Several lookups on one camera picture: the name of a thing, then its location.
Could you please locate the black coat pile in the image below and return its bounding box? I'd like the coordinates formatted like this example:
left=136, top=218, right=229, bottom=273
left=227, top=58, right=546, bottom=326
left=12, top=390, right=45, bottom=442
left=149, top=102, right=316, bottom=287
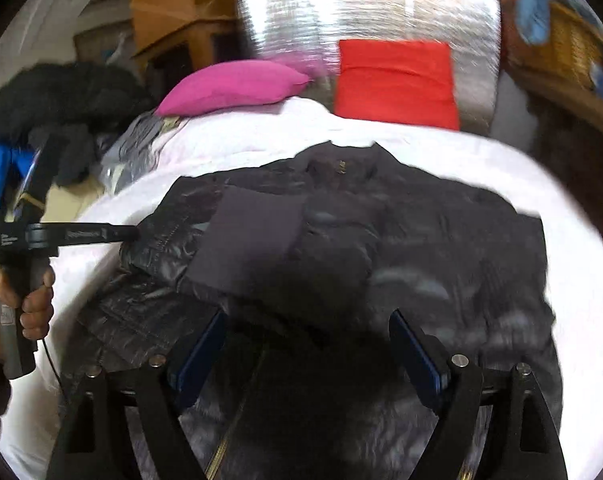
left=0, top=62, right=155, bottom=186

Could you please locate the white pink bed quilt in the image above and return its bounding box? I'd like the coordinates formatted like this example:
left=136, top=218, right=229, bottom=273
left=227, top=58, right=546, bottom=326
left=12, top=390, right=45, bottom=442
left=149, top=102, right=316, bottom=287
left=0, top=98, right=603, bottom=479

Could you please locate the wicker basket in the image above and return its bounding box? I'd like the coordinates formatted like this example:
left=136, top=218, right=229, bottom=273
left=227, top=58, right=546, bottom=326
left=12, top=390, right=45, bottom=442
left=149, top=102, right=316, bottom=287
left=504, top=1, right=603, bottom=90

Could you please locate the black quilted jacket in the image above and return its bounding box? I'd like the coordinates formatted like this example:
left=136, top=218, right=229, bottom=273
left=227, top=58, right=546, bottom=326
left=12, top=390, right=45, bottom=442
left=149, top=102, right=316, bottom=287
left=62, top=143, right=563, bottom=479

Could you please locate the black cable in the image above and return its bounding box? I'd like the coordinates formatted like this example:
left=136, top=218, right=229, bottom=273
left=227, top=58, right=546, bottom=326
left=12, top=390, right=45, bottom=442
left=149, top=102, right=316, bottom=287
left=41, top=338, right=68, bottom=401

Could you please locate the silver foil headboard panel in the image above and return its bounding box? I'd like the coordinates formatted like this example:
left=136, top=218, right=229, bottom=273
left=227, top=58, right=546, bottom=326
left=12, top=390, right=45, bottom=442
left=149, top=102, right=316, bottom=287
left=237, top=0, right=501, bottom=136

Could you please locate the wooden bench table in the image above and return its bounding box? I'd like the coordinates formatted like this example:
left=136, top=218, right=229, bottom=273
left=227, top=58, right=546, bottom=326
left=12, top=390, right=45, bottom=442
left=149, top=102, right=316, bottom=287
left=489, top=65, right=603, bottom=162

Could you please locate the magenta pillow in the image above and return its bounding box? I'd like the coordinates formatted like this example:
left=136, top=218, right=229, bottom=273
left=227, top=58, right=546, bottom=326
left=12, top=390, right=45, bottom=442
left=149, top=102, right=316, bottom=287
left=155, top=60, right=310, bottom=117

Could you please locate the person's left hand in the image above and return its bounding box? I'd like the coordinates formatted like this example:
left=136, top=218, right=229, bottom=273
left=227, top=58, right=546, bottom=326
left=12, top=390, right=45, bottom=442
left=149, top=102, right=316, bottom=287
left=0, top=268, right=55, bottom=363

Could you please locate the grey folded garment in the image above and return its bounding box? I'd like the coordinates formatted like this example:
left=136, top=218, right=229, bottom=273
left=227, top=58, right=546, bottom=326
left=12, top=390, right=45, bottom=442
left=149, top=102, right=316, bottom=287
left=96, top=112, right=182, bottom=196

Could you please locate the wooden cabinet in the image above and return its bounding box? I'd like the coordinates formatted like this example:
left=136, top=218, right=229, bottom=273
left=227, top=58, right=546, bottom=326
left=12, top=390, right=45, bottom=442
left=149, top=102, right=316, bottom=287
left=128, top=0, right=252, bottom=82

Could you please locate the red square cushion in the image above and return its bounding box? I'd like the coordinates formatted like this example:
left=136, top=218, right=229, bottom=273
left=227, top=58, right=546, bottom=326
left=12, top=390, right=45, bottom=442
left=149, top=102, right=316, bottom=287
left=334, top=39, right=460, bottom=130

